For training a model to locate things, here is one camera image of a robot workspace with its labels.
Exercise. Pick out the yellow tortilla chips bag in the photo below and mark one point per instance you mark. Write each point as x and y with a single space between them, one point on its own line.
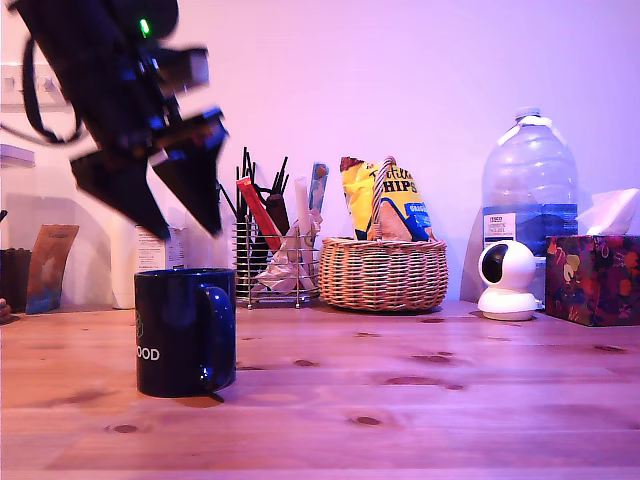
400 210

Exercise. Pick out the small white round camera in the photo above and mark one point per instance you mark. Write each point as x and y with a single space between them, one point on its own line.
507 285

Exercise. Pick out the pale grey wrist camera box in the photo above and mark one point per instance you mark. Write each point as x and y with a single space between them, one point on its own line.
187 70

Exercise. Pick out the large clear water bottle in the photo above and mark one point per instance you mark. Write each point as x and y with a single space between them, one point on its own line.
530 170

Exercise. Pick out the woven wicker basket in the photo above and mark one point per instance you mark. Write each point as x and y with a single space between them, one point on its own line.
382 275

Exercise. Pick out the white stick sachet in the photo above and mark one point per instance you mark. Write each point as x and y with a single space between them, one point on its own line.
301 205

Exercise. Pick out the floral tissue box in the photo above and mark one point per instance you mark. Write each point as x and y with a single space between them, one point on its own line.
595 280

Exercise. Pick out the black straw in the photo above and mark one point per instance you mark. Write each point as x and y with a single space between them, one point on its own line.
281 175
246 185

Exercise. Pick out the blue stick sachet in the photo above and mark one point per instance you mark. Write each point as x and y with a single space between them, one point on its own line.
317 190

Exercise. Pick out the white wall socket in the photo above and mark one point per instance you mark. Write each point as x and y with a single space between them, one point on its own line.
12 85

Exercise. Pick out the red stick sachet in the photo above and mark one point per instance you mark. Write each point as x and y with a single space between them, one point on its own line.
257 210

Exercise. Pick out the brown paper packet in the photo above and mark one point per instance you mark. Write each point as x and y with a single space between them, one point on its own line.
50 270

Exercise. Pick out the white tissue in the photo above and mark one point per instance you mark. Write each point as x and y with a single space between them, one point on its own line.
610 212

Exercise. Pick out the white plastic bottle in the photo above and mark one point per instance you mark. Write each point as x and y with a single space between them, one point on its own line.
122 270

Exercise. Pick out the dark ribbed container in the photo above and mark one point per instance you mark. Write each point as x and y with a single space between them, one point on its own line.
14 280

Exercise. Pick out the dark blue coffee mug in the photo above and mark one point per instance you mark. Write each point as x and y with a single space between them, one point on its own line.
170 335

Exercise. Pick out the white ledge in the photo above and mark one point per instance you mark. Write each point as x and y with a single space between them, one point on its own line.
15 155

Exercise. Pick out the crumpled white wrapper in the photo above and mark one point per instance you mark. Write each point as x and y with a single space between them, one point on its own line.
282 265

